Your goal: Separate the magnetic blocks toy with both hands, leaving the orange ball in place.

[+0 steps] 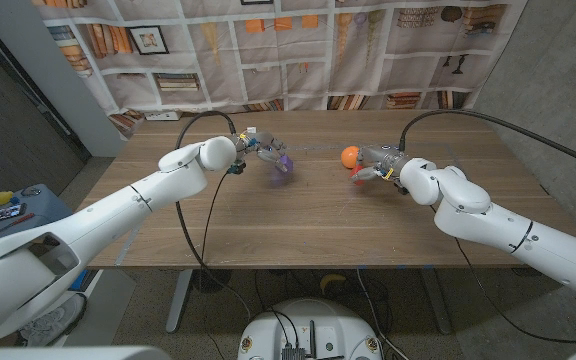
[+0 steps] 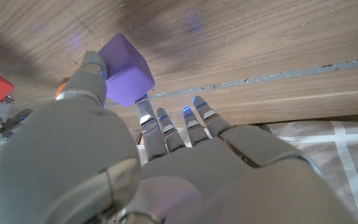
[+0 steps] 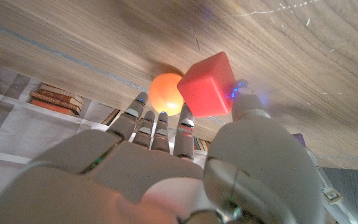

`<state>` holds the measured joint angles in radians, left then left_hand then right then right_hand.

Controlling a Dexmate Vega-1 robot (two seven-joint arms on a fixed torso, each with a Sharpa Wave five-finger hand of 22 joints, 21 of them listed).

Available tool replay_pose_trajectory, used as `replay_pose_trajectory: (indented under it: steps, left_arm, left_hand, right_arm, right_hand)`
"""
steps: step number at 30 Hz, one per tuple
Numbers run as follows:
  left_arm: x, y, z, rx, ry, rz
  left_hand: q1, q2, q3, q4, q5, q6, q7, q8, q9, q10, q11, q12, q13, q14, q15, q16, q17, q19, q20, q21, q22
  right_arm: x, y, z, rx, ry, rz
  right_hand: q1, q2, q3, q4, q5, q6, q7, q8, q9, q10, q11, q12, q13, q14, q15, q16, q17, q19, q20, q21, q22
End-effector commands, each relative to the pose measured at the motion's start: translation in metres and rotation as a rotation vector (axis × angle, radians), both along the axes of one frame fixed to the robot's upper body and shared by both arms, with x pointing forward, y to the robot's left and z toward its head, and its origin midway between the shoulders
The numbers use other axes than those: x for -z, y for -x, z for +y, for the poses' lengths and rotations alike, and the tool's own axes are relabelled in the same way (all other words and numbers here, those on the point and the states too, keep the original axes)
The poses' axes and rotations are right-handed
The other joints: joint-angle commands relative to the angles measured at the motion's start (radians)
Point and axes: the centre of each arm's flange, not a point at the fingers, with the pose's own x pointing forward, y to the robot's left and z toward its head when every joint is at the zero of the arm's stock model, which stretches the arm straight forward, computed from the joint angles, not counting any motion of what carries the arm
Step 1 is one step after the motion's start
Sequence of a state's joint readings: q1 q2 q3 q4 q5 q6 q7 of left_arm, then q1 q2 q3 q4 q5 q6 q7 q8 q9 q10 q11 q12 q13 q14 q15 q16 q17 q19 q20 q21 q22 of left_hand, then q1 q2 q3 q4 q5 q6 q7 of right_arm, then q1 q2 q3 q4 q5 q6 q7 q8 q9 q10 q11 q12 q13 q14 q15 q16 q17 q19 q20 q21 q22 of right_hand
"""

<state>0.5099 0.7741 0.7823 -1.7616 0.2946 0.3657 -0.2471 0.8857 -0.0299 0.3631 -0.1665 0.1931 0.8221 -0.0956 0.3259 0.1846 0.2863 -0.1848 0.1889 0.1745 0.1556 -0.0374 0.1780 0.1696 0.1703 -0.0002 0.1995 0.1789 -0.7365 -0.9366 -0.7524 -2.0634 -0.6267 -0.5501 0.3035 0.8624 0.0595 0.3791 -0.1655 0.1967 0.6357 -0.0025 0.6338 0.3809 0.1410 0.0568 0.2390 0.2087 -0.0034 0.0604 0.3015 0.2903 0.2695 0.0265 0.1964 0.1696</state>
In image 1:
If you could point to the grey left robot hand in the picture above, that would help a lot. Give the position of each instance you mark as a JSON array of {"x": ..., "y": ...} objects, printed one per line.
[{"x": 265, "y": 145}]

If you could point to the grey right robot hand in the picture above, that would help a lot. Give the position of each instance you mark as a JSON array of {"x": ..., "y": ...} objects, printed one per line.
[{"x": 385, "y": 160}]

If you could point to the purple magnetic block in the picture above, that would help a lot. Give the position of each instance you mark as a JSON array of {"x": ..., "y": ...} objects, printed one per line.
[{"x": 286, "y": 163}]

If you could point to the red magnetic block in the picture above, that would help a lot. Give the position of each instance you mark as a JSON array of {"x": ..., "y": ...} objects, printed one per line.
[{"x": 355, "y": 169}]

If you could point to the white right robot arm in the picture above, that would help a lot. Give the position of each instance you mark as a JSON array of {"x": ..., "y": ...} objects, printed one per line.
[{"x": 493, "y": 220}]

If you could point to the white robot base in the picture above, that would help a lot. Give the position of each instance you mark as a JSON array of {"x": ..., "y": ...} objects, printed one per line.
[{"x": 313, "y": 325}]

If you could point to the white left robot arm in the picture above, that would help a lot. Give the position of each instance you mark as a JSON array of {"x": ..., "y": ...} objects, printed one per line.
[{"x": 93, "y": 225}]

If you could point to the orange ball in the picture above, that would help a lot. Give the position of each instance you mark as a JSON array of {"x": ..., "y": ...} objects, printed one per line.
[{"x": 349, "y": 157}]

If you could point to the small blue toy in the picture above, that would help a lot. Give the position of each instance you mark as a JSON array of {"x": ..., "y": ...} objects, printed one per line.
[{"x": 15, "y": 200}]

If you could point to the yellow toy lemon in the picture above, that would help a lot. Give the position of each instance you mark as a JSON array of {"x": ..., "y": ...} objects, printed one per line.
[{"x": 2, "y": 198}]

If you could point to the printed bookshelf backdrop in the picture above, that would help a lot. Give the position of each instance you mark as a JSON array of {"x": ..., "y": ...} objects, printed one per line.
[{"x": 318, "y": 75}]

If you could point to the white power strip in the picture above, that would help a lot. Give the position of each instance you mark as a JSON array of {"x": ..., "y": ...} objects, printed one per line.
[{"x": 163, "y": 116}]

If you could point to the yellow banana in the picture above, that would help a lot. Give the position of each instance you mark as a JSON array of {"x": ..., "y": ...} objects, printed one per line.
[{"x": 332, "y": 279}]

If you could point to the black round fan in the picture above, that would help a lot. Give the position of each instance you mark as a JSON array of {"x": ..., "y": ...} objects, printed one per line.
[{"x": 211, "y": 281}]

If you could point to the grey table leg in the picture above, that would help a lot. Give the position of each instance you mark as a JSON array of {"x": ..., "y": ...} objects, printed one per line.
[{"x": 438, "y": 305}]

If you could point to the white table leg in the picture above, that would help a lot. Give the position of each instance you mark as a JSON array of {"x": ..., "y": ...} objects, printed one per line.
[{"x": 178, "y": 305}]

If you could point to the black antenna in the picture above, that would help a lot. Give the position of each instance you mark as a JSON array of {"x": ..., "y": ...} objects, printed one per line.
[{"x": 312, "y": 340}]

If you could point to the red screwdriver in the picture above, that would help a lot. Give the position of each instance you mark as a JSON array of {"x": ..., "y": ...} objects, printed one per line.
[{"x": 10, "y": 225}]

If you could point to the grey sneaker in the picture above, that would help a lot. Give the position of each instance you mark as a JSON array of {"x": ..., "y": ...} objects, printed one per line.
[{"x": 53, "y": 322}]

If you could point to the white robot torso edge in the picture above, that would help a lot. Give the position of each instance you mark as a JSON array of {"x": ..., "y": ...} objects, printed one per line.
[{"x": 68, "y": 354}]

